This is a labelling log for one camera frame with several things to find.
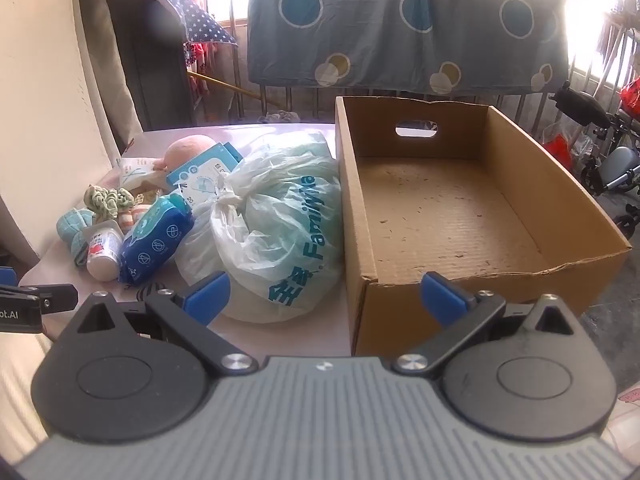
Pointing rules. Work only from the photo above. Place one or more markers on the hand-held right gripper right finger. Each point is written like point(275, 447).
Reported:
point(442, 296)

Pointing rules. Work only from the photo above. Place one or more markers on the yellow broom stick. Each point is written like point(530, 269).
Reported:
point(230, 89)

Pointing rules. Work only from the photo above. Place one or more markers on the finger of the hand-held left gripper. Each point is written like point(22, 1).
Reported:
point(50, 296)

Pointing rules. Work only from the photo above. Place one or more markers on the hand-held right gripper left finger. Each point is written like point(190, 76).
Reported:
point(207, 294)

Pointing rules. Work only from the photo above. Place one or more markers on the white cotton swab packet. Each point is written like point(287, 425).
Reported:
point(137, 172)

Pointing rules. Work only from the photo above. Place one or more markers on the red plastic bag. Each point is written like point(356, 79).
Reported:
point(557, 150)
point(631, 100)

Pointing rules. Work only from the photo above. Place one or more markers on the small white red-label bottle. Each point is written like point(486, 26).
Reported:
point(102, 255)

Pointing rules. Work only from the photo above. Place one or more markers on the blue wet wipes pack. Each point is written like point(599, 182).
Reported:
point(155, 245)

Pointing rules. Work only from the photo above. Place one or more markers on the blue star-patterned cloth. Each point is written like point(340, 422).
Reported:
point(200, 20)

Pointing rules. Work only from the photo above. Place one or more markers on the white green plastic bag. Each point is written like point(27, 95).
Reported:
point(280, 220)

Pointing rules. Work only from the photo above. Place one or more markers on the blue dotted bedsheet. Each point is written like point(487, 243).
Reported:
point(375, 35)

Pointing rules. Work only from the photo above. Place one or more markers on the dark cabinet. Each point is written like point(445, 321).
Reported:
point(145, 70)

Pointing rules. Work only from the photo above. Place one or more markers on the green scrunchie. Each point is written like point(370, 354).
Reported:
point(105, 200)

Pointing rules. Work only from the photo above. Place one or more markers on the pink striped cloth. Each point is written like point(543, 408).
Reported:
point(131, 220)

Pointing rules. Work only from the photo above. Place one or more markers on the black grey scooter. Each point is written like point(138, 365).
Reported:
point(615, 165)

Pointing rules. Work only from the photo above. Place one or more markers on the beige sofa cushion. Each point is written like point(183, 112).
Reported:
point(45, 110)

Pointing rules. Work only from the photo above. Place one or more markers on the brown cardboard box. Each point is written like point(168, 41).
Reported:
point(435, 210)

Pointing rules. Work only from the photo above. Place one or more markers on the teal white bandage box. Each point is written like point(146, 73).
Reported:
point(200, 175)

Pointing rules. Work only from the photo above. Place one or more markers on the pink sponge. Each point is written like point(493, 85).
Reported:
point(187, 152)

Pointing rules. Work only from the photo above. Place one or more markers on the teal rolled cloth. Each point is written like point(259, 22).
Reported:
point(72, 227)

